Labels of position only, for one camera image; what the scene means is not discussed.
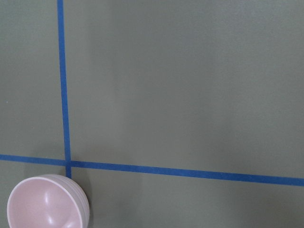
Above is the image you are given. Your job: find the pink bowl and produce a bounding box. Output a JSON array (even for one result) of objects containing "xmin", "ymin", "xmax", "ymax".
[{"xmin": 7, "ymin": 174, "xmax": 90, "ymax": 228}]

